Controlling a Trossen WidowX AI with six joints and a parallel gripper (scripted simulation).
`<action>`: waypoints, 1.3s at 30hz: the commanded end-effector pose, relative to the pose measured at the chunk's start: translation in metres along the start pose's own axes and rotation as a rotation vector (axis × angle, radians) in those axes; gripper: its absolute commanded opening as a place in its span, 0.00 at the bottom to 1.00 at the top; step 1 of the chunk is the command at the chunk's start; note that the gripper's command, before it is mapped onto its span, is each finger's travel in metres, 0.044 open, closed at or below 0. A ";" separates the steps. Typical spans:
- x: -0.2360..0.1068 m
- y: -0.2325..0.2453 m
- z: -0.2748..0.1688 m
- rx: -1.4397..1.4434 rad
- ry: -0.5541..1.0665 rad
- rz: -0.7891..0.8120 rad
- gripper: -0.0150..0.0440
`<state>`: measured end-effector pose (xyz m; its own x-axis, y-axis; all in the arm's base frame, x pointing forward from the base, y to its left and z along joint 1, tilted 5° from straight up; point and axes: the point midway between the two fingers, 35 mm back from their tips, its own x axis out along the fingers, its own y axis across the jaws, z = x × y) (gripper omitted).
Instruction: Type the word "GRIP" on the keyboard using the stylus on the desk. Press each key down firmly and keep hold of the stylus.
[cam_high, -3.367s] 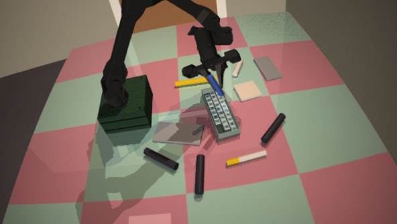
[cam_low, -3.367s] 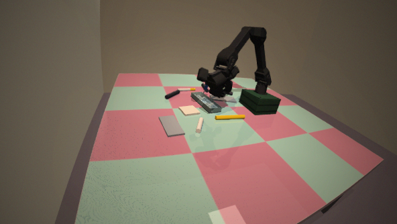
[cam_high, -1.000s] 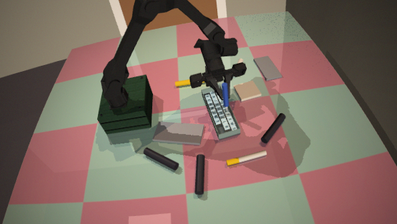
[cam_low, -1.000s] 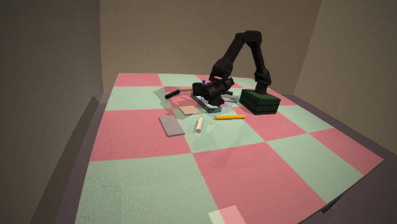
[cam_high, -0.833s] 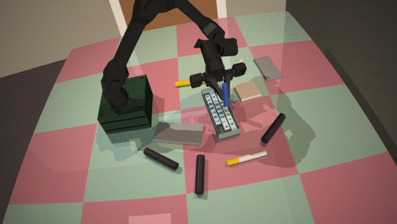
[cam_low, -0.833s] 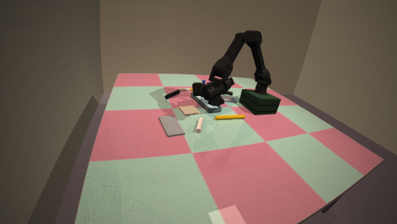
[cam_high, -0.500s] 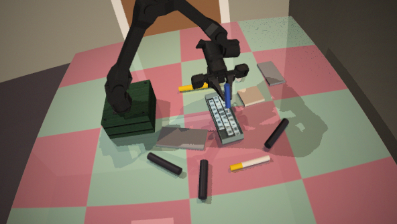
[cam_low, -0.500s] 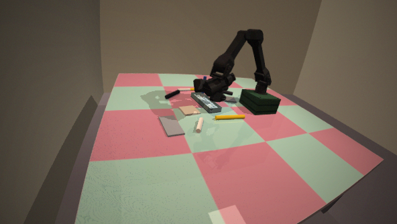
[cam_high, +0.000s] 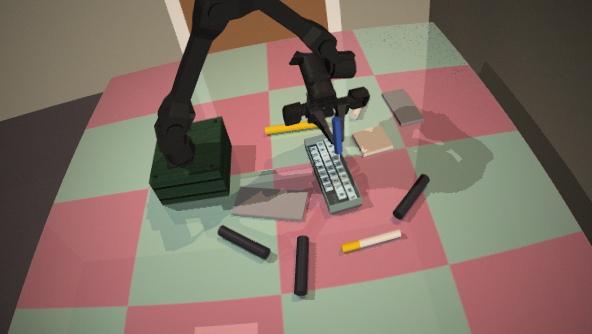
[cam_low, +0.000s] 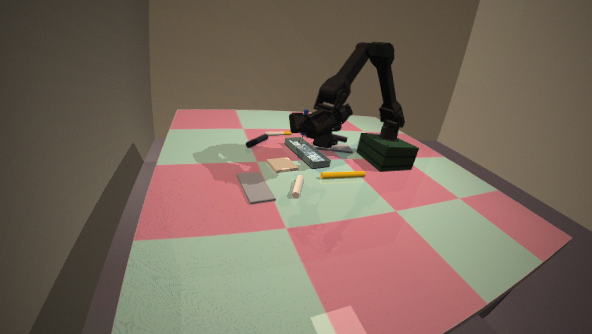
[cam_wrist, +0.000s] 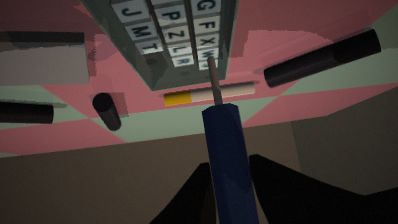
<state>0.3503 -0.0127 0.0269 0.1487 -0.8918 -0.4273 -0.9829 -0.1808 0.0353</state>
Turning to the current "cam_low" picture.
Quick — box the blue stylus with grey tip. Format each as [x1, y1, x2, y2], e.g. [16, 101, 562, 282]
[301, 109, 309, 142]

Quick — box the peach flat square pad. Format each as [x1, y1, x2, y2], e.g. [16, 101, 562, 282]
[266, 157, 299, 173]

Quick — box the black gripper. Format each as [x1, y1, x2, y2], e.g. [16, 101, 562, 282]
[289, 113, 342, 133]

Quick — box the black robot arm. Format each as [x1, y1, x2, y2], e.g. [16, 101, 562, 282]
[303, 42, 405, 148]

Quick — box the black keyboard with white keys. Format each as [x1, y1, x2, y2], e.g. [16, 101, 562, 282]
[284, 137, 331, 169]

